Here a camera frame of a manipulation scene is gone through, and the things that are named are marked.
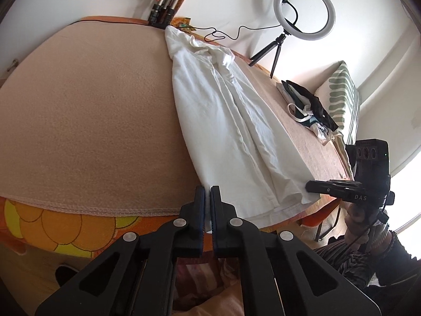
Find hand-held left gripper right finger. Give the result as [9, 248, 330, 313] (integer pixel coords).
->
[210, 186, 382, 316]

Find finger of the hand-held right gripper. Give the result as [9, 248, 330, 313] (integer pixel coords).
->
[305, 179, 357, 202]

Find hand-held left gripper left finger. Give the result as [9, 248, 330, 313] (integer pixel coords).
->
[34, 186, 206, 316]

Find white garment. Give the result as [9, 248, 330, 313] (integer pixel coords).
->
[163, 25, 321, 229]

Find person's right forearm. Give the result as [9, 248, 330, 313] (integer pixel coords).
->
[367, 222, 415, 272]

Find black and white clothes pile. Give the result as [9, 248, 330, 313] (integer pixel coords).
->
[275, 82, 334, 145]

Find person's right hand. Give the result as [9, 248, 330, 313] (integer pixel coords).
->
[345, 201, 368, 234]

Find pink striped cloth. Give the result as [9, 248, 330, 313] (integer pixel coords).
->
[174, 257, 244, 316]

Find green striped pillow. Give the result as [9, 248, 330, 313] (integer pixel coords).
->
[314, 60, 362, 175]

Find person's striped clothing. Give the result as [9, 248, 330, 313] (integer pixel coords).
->
[314, 237, 417, 303]

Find black garment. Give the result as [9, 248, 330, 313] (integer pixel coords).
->
[283, 80, 339, 131]

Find orange floral bed sheet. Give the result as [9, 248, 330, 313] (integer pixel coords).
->
[0, 15, 343, 259]

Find beige blanket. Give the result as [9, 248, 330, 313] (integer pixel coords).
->
[0, 24, 349, 216]

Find small black tripod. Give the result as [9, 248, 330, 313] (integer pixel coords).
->
[248, 31, 287, 79]

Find silver black tripod legs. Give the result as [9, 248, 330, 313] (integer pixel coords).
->
[148, 0, 176, 29]

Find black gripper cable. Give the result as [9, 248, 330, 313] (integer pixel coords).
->
[340, 204, 390, 257]

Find white ring light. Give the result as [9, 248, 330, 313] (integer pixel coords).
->
[273, 0, 337, 42]

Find black ring light cable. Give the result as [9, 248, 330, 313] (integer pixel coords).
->
[204, 0, 299, 43]

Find wooden bed frame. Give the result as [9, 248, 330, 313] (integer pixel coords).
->
[0, 237, 109, 316]

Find thin black cable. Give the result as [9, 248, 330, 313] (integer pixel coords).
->
[71, 19, 150, 26]

